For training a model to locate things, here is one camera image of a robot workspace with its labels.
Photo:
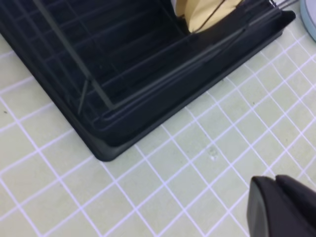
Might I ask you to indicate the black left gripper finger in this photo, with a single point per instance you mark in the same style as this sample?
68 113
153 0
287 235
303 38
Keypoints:
280 207

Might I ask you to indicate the yellow plastic plate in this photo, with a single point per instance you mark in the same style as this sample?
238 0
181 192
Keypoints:
203 14

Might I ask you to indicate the light blue round object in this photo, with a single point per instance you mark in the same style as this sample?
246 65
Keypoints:
308 15

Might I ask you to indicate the black drip tray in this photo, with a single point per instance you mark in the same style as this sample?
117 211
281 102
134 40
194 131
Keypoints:
108 138

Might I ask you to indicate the black wire dish rack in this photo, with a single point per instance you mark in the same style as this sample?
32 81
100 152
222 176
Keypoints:
106 56

